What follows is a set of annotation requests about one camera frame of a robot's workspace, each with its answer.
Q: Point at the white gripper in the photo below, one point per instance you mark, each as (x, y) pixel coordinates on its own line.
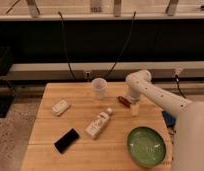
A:
(133, 98)

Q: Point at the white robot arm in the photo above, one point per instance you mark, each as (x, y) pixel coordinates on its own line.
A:
(188, 147)

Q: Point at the clear plastic cup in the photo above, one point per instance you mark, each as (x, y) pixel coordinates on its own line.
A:
(99, 86)

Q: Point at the blue connector box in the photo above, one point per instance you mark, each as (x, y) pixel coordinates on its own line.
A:
(169, 120)

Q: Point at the white lotion bottle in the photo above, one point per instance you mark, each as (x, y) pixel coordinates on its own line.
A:
(96, 126)

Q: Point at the green ceramic bowl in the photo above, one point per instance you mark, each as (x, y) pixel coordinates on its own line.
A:
(146, 147)

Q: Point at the black rectangular block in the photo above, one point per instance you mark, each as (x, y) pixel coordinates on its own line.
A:
(66, 140)

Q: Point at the dark cabinet at left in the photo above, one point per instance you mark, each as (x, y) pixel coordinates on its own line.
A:
(6, 61)

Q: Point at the wall power outlet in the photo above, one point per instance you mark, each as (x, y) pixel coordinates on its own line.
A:
(87, 75)

